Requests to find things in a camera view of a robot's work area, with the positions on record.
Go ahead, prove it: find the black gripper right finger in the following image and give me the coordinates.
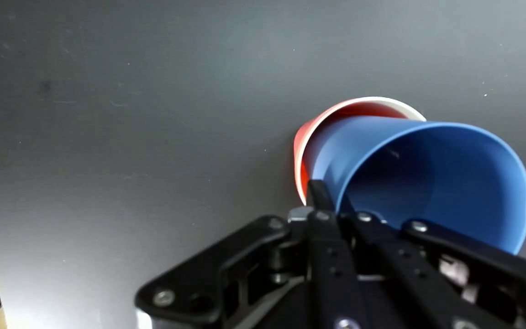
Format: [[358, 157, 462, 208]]
[[338, 212, 526, 329]]

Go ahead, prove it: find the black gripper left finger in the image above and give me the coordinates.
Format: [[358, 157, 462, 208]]
[[307, 179, 360, 329]]

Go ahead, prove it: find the blue plastic cup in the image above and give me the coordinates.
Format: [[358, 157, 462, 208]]
[[305, 117, 526, 254]]

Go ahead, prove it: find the white plastic cup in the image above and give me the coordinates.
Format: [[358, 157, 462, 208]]
[[294, 95, 428, 206]]

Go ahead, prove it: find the red plastic cup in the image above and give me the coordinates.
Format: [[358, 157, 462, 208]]
[[291, 100, 411, 206]]

